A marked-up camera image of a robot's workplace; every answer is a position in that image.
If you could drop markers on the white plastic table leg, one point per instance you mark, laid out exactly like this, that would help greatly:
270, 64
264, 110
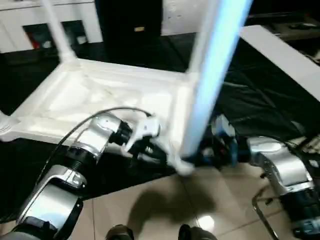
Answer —
215, 75
197, 57
6, 123
57, 32

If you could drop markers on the white plastic table top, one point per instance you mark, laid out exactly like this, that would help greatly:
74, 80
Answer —
87, 100

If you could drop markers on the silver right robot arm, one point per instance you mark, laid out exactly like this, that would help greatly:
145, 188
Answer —
282, 160

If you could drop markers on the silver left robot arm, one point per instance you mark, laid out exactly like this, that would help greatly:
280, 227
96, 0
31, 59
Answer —
95, 137

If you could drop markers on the dark robot right foot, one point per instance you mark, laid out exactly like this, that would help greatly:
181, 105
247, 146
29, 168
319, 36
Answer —
196, 232

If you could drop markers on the dark robot foot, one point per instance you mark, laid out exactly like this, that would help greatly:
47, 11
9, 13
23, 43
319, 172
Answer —
196, 232
120, 233

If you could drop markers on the chrome bent tube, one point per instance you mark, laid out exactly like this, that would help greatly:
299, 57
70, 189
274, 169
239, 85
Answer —
260, 212

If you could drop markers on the dark robot left foot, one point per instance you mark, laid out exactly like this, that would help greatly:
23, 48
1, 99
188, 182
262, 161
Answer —
120, 233

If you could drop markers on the white flat board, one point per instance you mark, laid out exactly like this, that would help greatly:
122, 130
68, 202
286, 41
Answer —
282, 55

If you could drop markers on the black box with gold label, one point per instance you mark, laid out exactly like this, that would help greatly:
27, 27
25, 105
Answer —
125, 20

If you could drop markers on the dark low table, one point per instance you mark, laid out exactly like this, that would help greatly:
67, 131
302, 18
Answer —
287, 32

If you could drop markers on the black remote control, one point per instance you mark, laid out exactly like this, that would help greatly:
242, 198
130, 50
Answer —
300, 25

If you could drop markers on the red bottle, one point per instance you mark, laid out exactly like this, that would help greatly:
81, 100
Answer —
33, 41

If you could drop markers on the white glass-door cabinet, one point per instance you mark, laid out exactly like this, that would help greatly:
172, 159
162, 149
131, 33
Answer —
25, 12

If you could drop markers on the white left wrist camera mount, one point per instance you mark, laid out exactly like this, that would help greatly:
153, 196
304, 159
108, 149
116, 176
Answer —
147, 127

